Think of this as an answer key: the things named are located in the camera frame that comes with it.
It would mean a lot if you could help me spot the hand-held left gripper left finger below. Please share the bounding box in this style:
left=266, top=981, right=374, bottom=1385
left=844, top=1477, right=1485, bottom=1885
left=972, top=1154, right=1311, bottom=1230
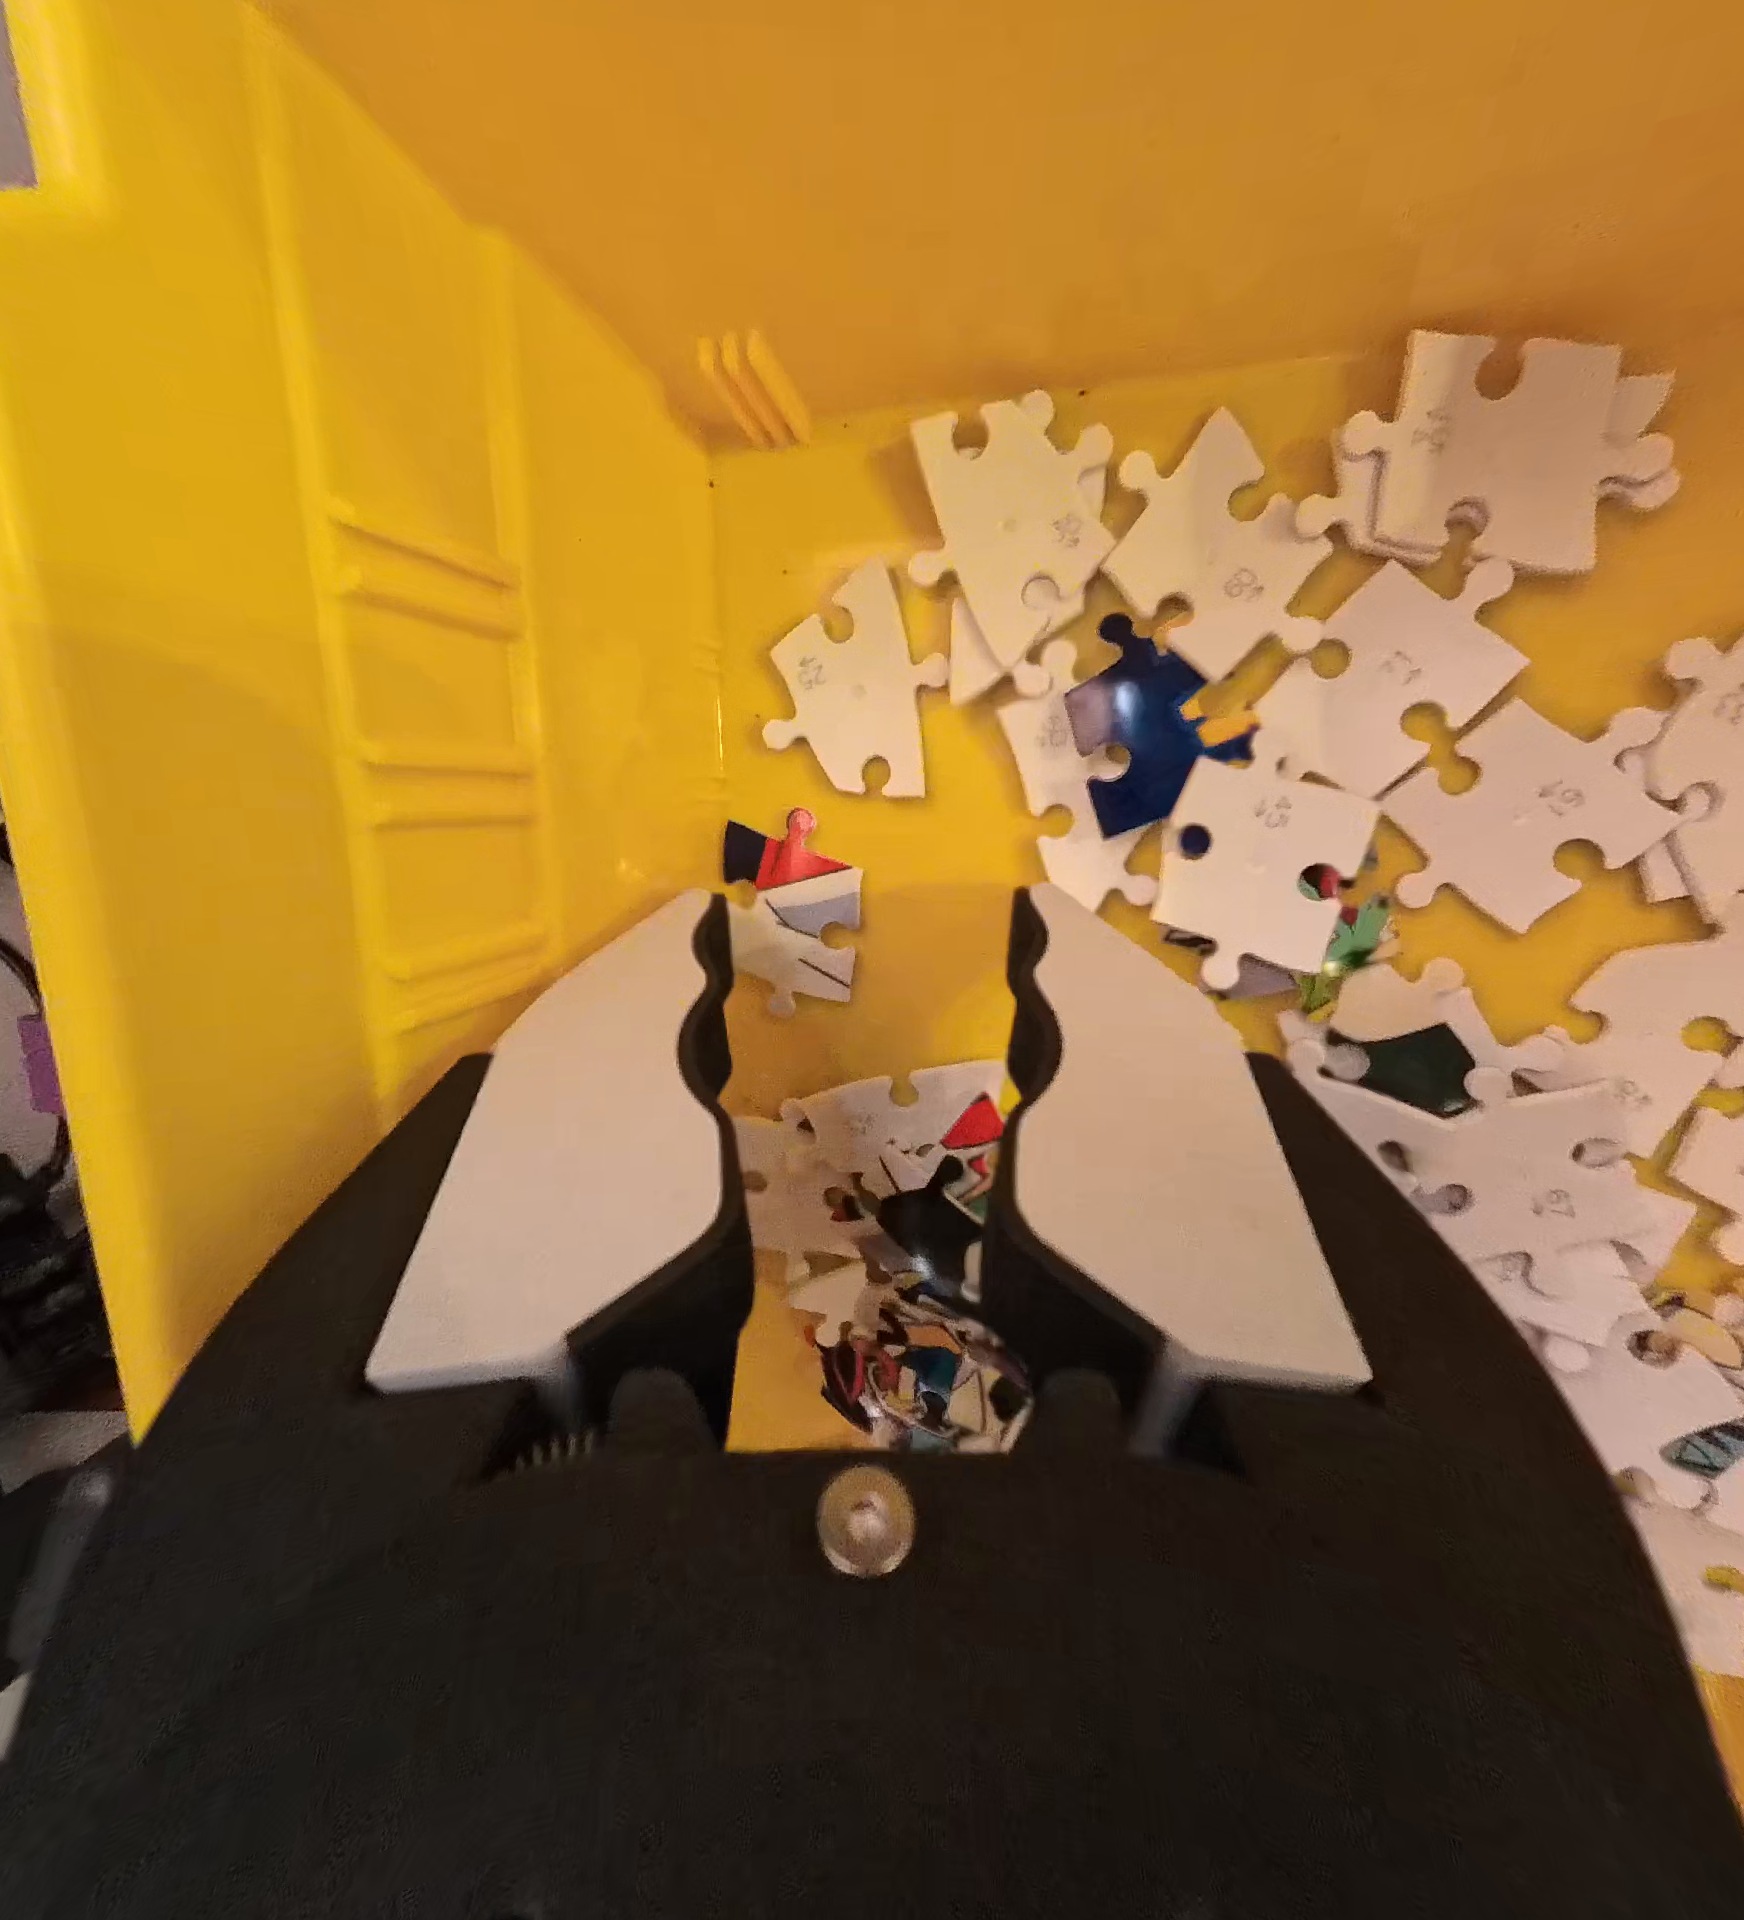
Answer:
left=366, top=891, right=757, bottom=1454

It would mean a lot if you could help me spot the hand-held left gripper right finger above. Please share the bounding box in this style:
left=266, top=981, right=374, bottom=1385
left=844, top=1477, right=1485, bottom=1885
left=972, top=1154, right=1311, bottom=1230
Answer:
left=978, top=881, right=1377, bottom=1454

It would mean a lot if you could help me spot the yellow plastic bin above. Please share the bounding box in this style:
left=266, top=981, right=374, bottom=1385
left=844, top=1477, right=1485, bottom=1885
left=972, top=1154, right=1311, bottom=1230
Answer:
left=0, top=0, right=1744, bottom=1920

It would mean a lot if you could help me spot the pile of puzzle pieces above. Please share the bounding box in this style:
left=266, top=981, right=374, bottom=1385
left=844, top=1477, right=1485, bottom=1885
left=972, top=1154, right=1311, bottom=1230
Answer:
left=735, top=333, right=1744, bottom=1683

